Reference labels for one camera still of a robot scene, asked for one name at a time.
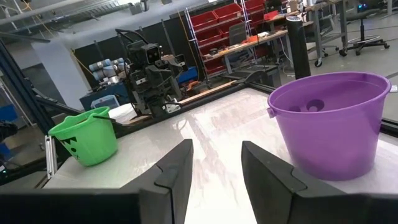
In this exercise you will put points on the green plastic bucket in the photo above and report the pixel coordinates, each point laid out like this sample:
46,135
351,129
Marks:
87,140

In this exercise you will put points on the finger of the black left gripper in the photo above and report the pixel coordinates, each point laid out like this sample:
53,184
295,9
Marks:
179,63

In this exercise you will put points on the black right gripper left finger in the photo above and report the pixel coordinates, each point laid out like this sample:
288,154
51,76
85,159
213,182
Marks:
171,186

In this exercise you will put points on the grey rolling cart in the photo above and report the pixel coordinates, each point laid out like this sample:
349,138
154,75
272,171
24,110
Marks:
323,34

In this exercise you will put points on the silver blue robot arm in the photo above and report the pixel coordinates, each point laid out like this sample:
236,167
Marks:
105,70

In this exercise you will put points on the black partition wall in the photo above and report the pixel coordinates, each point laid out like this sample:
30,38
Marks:
168,34

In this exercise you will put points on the small purple plastic bucket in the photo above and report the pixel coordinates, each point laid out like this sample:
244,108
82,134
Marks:
332,140

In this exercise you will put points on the silver aluminium bracket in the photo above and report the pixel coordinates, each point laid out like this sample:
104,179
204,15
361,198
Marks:
51,155

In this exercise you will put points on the black pole stand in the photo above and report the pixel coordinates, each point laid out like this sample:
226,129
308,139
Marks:
298,46

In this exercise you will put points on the red bin storage shelf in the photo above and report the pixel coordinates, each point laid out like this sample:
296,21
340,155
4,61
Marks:
224,31

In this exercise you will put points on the wooden workbench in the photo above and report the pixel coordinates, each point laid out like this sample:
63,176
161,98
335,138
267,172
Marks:
248,43

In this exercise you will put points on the blue cabinet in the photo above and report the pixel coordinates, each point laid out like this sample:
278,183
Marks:
105,95

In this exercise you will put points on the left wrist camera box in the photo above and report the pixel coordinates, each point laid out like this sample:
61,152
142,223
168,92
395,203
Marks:
152,53

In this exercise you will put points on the black office chair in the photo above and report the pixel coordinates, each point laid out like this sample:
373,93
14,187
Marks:
363,31

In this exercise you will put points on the wooden side board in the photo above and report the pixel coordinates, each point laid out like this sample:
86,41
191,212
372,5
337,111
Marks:
208,91

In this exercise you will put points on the black slanted frame beam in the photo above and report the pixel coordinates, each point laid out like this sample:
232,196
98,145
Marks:
21,84

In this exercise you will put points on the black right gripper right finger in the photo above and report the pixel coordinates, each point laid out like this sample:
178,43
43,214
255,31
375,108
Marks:
270,186

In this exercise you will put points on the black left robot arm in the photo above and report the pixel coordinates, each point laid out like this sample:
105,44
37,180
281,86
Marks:
155,96

